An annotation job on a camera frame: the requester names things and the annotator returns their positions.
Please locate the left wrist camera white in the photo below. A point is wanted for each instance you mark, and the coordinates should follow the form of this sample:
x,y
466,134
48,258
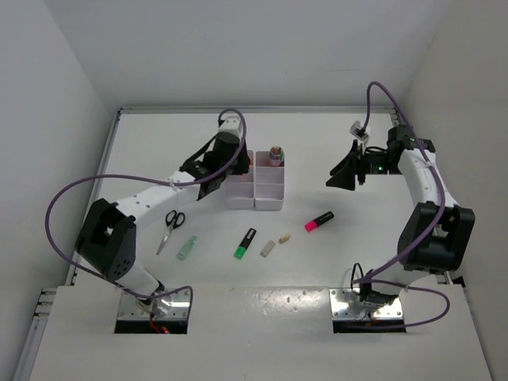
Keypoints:
x,y
232,125

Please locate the green correction tape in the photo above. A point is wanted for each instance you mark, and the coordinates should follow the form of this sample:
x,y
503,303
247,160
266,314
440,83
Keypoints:
x,y
186,249

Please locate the right white organizer box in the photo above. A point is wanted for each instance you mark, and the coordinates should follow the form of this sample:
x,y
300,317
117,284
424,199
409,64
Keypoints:
x,y
269,183

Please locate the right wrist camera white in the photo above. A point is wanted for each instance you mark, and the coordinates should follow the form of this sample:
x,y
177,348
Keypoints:
x,y
360,132

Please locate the clear tube of colored pens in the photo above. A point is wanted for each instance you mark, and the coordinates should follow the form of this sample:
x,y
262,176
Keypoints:
x,y
276,156

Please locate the grey eraser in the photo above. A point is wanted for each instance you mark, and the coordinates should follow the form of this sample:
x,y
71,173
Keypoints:
x,y
267,248

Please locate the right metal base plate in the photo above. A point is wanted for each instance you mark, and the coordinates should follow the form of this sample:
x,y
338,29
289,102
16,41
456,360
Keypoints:
x,y
346,306

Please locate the pink black highlighter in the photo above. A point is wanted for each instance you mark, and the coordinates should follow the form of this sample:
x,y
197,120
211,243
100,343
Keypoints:
x,y
318,221

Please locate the black handled scissors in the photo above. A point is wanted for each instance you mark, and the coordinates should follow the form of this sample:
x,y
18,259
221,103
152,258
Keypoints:
x,y
173,220

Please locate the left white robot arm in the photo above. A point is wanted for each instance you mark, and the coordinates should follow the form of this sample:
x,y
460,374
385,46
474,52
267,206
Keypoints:
x,y
108,237

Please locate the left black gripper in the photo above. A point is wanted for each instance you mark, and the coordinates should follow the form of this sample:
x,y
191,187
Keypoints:
x,y
242,167

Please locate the green black highlighter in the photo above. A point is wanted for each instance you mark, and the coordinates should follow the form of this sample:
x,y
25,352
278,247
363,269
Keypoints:
x,y
244,244

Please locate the small tan eraser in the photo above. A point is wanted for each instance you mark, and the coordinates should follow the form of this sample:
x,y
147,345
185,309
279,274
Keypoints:
x,y
284,238

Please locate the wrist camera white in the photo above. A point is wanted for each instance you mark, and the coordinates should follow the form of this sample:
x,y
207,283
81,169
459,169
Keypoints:
x,y
360,132
232,125

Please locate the left white organizer box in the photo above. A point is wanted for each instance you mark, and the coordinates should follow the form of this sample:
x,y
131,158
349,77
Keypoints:
x,y
239,189

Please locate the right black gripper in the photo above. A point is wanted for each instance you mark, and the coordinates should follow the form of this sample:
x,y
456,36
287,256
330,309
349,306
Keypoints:
x,y
345,178

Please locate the metal base plate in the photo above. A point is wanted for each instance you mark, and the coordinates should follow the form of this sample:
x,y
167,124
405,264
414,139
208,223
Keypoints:
x,y
172,308
346,306

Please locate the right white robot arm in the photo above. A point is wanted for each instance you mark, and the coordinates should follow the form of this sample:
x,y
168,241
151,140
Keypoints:
x,y
435,238

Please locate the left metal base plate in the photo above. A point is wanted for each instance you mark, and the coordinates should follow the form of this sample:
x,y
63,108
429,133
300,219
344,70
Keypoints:
x,y
172,308

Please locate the white organizer box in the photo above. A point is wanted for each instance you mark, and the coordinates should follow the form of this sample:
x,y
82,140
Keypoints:
x,y
239,189
269,183

